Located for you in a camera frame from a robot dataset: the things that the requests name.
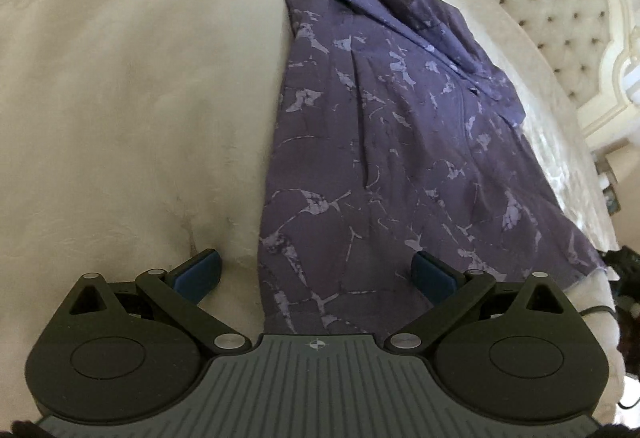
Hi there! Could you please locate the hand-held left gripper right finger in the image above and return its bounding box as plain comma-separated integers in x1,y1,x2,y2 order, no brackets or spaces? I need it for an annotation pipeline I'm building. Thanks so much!
385,251,566,352

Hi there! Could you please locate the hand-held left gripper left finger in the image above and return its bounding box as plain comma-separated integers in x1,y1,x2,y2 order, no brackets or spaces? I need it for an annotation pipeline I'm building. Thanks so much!
67,248,252,354

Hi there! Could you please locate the purple patterned hooded jacket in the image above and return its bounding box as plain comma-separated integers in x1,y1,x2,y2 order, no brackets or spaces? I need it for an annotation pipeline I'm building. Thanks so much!
257,0,607,338

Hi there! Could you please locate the cream bed cover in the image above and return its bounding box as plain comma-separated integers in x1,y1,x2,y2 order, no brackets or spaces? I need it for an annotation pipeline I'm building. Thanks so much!
0,0,632,429

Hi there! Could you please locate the black cable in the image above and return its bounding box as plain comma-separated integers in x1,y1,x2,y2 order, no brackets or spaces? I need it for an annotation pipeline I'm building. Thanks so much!
581,304,624,320

